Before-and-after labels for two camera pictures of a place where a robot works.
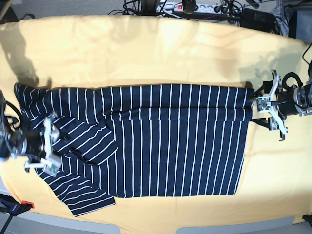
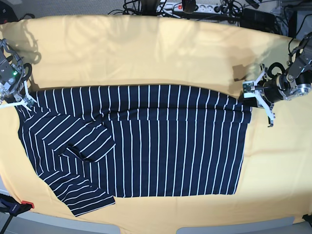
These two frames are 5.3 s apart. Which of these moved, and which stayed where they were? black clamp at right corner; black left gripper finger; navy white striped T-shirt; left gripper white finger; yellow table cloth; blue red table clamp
Moved: left gripper white finger; black left gripper finger
Stayed: yellow table cloth; blue red table clamp; black clamp at right corner; navy white striped T-shirt
